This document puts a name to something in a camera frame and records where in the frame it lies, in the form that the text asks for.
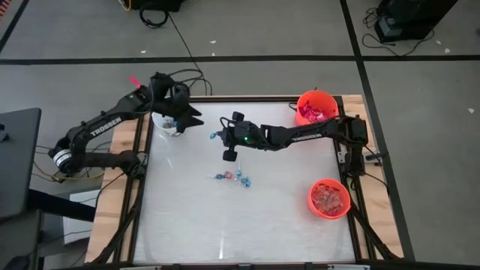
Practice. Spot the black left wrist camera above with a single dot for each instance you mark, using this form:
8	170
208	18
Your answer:
180	92

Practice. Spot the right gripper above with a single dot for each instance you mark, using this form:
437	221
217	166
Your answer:
242	135

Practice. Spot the black floor box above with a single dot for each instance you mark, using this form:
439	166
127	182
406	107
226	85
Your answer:
157	4

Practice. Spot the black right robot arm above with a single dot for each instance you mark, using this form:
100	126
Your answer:
307	135

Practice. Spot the orange jack-o-lantern bucket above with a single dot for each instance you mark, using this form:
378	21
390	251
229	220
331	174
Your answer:
322	99
309	198

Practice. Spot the red lollipop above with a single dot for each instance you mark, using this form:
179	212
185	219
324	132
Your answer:
167	122
228	175

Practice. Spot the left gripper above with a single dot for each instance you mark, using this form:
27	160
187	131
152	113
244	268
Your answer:
176	108

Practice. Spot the white scary-face halloween bucket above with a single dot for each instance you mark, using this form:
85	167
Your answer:
161	125

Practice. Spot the black equipment case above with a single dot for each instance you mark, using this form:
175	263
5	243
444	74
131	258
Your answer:
412	18

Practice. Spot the white box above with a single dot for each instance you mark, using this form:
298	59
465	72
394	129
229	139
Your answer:
77	230

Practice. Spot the red Skittles candy pack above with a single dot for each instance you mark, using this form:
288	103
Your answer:
318	117
305	110

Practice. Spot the red gummy fish candy pack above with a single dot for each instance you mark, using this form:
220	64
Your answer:
335	204
322	197
324	210

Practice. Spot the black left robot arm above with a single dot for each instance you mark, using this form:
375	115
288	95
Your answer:
105	125

